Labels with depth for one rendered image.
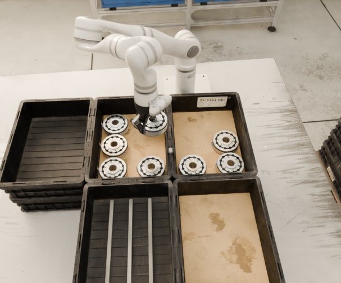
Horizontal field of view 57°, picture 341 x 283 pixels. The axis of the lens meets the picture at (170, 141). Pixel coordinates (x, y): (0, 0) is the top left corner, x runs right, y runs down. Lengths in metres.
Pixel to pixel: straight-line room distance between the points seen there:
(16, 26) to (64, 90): 1.97
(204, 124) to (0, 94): 1.07
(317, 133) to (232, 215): 1.56
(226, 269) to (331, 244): 0.46
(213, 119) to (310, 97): 1.57
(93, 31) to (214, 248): 0.81
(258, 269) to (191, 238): 0.23
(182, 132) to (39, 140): 0.59
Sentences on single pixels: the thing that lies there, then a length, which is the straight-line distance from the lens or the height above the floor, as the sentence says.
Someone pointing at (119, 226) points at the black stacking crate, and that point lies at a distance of 1.14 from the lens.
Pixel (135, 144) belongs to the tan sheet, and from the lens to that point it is 1.30.
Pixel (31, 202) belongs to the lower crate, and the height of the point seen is 0.80.
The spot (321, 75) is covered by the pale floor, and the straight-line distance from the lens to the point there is 3.07.
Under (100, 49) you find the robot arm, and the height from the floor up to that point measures 1.26.
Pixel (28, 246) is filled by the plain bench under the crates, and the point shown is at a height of 0.70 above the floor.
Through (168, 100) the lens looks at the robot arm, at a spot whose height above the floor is 1.16.
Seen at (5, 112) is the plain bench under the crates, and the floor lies 0.70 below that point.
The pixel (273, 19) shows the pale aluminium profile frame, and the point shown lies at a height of 0.12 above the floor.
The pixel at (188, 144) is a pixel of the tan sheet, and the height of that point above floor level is 0.83.
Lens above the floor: 1.88
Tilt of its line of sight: 54 degrees down
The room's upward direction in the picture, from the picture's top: straight up
